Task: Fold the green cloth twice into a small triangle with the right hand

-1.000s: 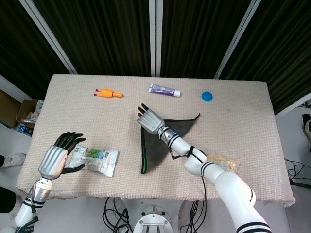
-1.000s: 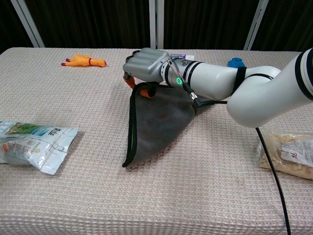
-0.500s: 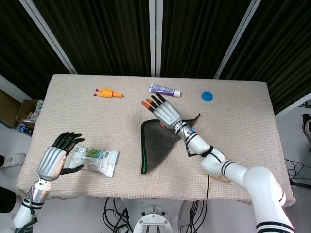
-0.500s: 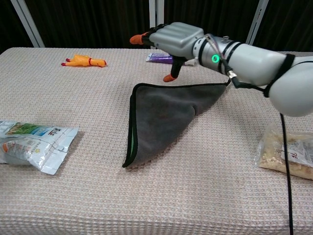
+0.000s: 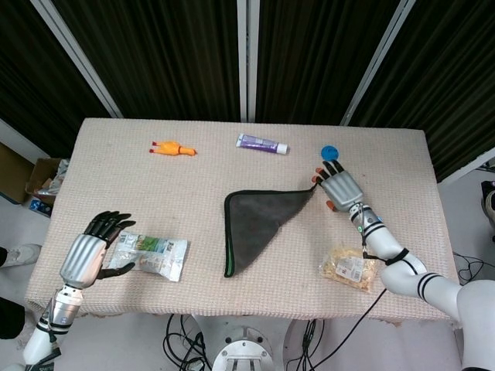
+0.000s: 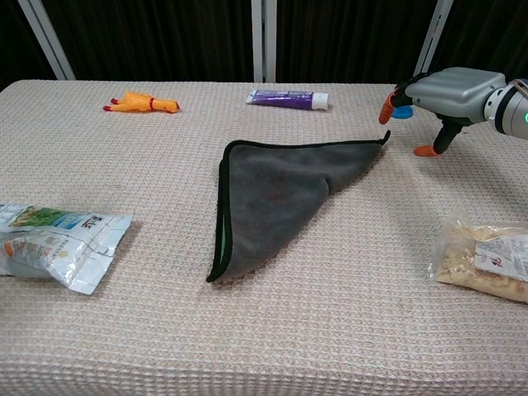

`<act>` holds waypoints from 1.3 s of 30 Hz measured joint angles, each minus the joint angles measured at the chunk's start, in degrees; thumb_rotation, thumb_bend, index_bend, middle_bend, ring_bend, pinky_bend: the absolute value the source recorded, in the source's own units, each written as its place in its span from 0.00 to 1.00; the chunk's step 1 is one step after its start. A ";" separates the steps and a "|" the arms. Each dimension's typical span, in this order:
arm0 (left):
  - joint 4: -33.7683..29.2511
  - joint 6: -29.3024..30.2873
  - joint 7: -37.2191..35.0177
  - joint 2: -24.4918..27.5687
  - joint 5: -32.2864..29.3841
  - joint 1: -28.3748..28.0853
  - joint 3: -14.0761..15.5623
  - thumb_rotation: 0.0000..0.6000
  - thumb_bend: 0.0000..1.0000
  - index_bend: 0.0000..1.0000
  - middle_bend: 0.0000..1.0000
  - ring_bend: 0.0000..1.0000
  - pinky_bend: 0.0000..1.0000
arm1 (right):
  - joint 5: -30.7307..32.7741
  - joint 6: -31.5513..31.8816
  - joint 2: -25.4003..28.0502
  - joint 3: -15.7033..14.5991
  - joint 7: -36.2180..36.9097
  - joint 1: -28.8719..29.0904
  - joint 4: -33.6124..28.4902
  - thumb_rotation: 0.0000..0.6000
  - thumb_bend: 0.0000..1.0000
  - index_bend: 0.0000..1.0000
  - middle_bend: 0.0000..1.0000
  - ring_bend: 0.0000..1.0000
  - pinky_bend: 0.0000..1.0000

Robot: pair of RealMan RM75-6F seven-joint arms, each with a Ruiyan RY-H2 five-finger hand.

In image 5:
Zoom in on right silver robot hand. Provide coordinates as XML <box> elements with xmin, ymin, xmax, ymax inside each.
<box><xmin>310</xmin><ymin>159</ymin><xmax>367</xmax><ymax>213</ymax></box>

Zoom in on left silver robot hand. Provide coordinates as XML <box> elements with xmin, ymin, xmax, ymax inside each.
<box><xmin>58</xmin><ymin>210</ymin><xmax>137</xmax><ymax>290</ymax></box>

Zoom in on dark grey cloth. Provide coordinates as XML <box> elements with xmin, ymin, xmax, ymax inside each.
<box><xmin>223</xmin><ymin>184</ymin><xmax>320</xmax><ymax>278</ymax></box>

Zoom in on white sneaker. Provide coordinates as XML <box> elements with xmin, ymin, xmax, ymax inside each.
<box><xmin>0</xmin><ymin>243</ymin><xmax>43</xmax><ymax>268</ymax></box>

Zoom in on small blue box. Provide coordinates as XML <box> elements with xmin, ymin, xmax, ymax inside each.
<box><xmin>29</xmin><ymin>196</ymin><xmax>52</xmax><ymax>216</ymax></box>

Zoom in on white printed snack bag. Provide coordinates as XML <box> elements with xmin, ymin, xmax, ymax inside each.
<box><xmin>106</xmin><ymin>231</ymin><xmax>189</xmax><ymax>283</ymax></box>

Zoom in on clear bag of beige food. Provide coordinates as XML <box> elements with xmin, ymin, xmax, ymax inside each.
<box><xmin>319</xmin><ymin>245</ymin><xmax>379</xmax><ymax>294</ymax></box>

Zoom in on black trouser leg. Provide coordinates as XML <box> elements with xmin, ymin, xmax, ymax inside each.
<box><xmin>0</xmin><ymin>296</ymin><xmax>26</xmax><ymax>341</ymax></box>

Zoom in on open cardboard box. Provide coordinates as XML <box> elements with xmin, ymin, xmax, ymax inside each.
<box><xmin>25</xmin><ymin>157</ymin><xmax>70</xmax><ymax>204</ymax></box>

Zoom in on purple toothpaste tube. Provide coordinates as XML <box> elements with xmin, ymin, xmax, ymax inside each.
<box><xmin>235</xmin><ymin>133</ymin><xmax>290</xmax><ymax>155</ymax></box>

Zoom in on brown cardboard box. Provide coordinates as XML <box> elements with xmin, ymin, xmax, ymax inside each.
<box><xmin>0</xmin><ymin>142</ymin><xmax>35</xmax><ymax>204</ymax></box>

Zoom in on beige waffle tablecloth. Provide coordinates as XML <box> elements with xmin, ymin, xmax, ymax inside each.
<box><xmin>23</xmin><ymin>117</ymin><xmax>471</xmax><ymax>325</ymax></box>

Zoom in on black pleated curtain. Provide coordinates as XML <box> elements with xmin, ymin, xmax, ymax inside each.
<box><xmin>350</xmin><ymin>0</ymin><xmax>495</xmax><ymax>182</ymax></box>
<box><xmin>0</xmin><ymin>0</ymin><xmax>113</xmax><ymax>159</ymax></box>
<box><xmin>254</xmin><ymin>0</ymin><xmax>405</xmax><ymax>125</ymax></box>
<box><xmin>52</xmin><ymin>0</ymin><xmax>243</xmax><ymax>121</ymax></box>

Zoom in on orange rubber chicken toy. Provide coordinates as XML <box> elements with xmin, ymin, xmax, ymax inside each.
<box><xmin>148</xmin><ymin>139</ymin><xmax>199</xmax><ymax>158</ymax></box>

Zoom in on black and beige shoe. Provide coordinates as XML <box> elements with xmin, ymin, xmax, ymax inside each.
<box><xmin>480</xmin><ymin>179</ymin><xmax>495</xmax><ymax>224</ymax></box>

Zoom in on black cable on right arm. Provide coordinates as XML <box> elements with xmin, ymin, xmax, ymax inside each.
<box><xmin>309</xmin><ymin>203</ymin><xmax>410</xmax><ymax>371</ymax></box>

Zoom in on white metal floor rail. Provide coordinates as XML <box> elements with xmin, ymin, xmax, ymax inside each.
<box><xmin>436</xmin><ymin>146</ymin><xmax>495</xmax><ymax>185</ymax></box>
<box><xmin>0</xmin><ymin>117</ymin><xmax>44</xmax><ymax>160</ymax></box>

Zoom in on black floor cable bundle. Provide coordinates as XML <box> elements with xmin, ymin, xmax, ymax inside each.
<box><xmin>165</xmin><ymin>313</ymin><xmax>213</xmax><ymax>371</ymax></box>
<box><xmin>288</xmin><ymin>319</ymin><xmax>324</xmax><ymax>371</ymax></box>
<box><xmin>452</xmin><ymin>250</ymin><xmax>495</xmax><ymax>288</ymax></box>

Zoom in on white frame post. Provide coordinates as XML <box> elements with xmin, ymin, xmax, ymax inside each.
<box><xmin>30</xmin><ymin>0</ymin><xmax>123</xmax><ymax>119</ymax></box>
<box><xmin>340</xmin><ymin>0</ymin><xmax>417</xmax><ymax>127</ymax></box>
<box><xmin>237</xmin><ymin>0</ymin><xmax>259</xmax><ymax>123</ymax></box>

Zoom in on robot pedestal with metal plate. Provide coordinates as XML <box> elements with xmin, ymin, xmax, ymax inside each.
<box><xmin>191</xmin><ymin>313</ymin><xmax>310</xmax><ymax>371</ymax></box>

